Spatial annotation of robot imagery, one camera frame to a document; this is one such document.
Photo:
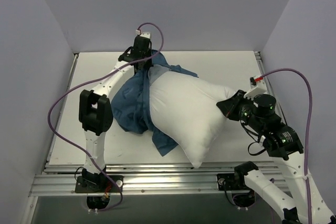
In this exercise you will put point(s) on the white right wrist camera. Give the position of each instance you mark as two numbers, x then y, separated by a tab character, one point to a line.
257	86

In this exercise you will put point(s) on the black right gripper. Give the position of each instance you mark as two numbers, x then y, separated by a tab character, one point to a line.
237	106

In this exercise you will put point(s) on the aluminium table edge rail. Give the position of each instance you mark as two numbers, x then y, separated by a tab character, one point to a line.
56	115

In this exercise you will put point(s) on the white pillow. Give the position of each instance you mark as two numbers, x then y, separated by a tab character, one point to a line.
185	108

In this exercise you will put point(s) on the aluminium front frame rail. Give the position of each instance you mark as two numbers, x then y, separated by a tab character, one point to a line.
143	179

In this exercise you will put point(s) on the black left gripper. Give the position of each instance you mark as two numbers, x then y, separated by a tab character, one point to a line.
143	60

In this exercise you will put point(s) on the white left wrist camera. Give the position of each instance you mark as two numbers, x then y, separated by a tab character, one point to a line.
144	34

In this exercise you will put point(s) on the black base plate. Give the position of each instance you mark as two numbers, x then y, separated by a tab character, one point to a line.
103	185
231	181

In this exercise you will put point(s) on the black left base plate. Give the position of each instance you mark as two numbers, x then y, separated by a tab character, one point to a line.
103	185

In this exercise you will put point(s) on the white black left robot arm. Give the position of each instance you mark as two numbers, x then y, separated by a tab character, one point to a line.
95	112

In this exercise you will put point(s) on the aluminium right side rail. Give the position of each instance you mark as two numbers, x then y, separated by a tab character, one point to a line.
270	82

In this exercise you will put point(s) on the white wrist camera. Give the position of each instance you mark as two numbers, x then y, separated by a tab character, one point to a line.
144	34
257	86

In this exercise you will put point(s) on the blue cartoon print pillowcase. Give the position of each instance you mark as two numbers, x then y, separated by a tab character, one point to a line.
131	104

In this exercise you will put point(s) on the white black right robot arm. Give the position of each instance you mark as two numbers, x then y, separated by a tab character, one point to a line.
298	199

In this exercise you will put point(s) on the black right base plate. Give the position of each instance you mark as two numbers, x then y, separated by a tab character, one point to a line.
231	181

